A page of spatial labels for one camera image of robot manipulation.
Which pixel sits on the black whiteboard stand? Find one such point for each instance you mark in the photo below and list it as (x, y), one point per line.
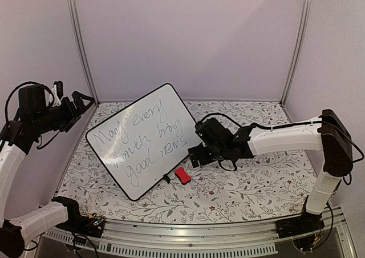
(167, 178)

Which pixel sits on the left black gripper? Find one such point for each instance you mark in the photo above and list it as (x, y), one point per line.
(73, 114)

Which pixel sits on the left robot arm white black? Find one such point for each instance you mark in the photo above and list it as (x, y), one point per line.
(41, 110)

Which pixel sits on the red whiteboard eraser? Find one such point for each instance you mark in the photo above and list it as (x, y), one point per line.
(182, 175)

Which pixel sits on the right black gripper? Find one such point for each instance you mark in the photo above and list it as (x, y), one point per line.
(202, 161)

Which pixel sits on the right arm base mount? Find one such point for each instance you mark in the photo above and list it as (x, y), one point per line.
(296, 226)

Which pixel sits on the floral patterned table mat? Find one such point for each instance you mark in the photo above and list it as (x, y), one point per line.
(265, 187)

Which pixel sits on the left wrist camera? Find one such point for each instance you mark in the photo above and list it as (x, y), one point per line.
(56, 94)

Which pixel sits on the white whiteboard with black frame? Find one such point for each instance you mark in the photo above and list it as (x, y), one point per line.
(144, 141)

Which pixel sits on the left aluminium frame post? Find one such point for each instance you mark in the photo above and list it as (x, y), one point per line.
(76, 27)

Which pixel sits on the front aluminium rail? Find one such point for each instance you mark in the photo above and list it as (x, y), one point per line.
(242, 239)

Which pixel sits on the aluminium frame post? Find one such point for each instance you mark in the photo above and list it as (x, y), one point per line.
(76, 27)
(303, 21)

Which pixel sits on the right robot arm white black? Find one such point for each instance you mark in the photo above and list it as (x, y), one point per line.
(324, 133)

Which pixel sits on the right aluminium frame post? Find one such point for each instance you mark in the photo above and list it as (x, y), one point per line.
(303, 21)

